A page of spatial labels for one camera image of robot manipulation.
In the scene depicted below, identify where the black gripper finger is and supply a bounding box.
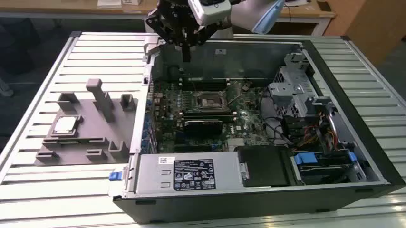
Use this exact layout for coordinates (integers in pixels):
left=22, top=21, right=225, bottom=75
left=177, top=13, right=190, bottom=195
left=187, top=23, right=217, bottom=63
left=146, top=10, right=189, bottom=63

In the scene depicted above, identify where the silver CPU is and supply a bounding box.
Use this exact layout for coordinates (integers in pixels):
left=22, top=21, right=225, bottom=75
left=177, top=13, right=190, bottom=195
left=53, top=115, right=79, bottom=134

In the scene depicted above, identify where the CPU socket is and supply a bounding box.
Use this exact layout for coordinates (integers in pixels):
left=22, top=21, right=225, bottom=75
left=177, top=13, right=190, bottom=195
left=195, top=92, right=229, bottom=112

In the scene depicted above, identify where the black rear fan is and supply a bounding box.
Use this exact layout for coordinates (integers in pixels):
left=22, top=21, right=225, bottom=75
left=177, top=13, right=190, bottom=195
left=165, top=64, right=185, bottom=83

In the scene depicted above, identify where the white paper sheet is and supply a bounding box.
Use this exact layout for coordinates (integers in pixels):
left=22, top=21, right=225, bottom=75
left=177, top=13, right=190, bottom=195
left=97, top=0, right=123, bottom=9

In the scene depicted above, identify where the wooden desk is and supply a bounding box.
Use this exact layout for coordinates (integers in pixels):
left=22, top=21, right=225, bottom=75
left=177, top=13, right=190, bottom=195
left=0, top=0, right=150, bottom=33
left=145, top=0, right=337, bottom=36

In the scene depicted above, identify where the silver metal disk bay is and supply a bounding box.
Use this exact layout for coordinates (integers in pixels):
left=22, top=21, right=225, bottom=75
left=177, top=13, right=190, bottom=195
left=268, top=52, right=334, bottom=118

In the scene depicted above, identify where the black graphics card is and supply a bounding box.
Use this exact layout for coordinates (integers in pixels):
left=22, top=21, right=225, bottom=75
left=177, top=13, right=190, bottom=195
left=182, top=118, right=226, bottom=136

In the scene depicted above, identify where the green motherboard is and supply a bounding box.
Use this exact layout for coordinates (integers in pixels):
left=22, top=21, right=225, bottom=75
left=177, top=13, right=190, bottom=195
left=146, top=78, right=270, bottom=154

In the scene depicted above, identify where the black expansion slot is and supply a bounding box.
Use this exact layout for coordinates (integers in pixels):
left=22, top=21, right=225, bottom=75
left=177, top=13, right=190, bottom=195
left=174, top=144, right=223, bottom=152

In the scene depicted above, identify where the black office chair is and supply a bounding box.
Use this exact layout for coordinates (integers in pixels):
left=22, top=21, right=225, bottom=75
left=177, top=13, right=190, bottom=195
left=0, top=18, right=42, bottom=76

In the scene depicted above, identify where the grey parts rack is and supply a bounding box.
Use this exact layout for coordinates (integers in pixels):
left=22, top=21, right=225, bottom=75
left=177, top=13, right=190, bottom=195
left=34, top=78, right=139, bottom=167

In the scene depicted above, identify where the wooden cabinet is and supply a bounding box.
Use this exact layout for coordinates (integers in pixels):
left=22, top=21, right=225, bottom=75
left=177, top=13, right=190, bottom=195
left=324, top=0, right=406, bottom=68

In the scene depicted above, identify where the black plastic shroud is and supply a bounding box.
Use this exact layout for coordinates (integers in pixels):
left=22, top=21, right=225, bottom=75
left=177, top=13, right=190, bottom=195
left=237, top=146, right=292, bottom=187

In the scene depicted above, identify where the silver power supply unit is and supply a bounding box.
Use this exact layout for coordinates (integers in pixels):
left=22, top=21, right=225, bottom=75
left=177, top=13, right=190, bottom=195
left=133, top=152, right=245, bottom=194

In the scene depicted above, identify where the hard disk in blue carrier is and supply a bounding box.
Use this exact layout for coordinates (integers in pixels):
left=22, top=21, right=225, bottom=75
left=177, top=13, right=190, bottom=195
left=293, top=153, right=356, bottom=185

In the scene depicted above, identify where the black PC case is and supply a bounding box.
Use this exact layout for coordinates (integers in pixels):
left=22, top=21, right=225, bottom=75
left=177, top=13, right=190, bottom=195
left=107, top=35, right=406, bottom=224

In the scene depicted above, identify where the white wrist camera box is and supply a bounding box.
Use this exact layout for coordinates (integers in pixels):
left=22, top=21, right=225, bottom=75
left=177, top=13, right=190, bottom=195
left=187, top=0, right=236, bottom=26

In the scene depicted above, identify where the black cable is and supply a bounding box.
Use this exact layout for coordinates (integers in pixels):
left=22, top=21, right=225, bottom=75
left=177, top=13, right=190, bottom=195
left=258, top=87, right=294, bottom=148

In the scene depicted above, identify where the yellow wire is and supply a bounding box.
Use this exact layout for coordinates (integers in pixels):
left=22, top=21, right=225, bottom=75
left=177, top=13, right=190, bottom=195
left=293, top=139, right=317, bottom=152

